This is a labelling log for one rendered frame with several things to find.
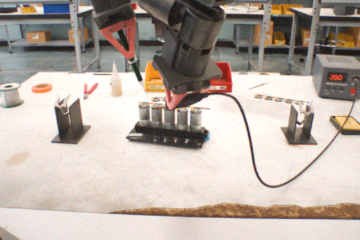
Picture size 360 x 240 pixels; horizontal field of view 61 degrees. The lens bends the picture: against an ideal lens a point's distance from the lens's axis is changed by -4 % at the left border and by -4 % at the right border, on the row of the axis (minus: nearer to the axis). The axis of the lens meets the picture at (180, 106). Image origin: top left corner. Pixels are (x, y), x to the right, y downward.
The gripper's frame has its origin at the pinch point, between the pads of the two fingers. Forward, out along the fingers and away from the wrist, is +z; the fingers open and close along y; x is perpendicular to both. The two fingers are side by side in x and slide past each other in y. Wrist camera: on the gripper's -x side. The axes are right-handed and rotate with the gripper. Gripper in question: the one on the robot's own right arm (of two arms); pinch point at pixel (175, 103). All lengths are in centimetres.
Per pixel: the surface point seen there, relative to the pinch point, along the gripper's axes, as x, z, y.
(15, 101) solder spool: -34, 28, 26
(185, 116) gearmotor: -1.2, 6.5, -4.5
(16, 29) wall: -447, 296, -4
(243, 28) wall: -265, 204, -310
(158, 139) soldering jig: 0.2, 10.3, 1.6
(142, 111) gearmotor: -6.8, 9.2, 2.3
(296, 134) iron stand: 11.5, 5.6, -25.4
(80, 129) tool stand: -11.6, 16.5, 14.0
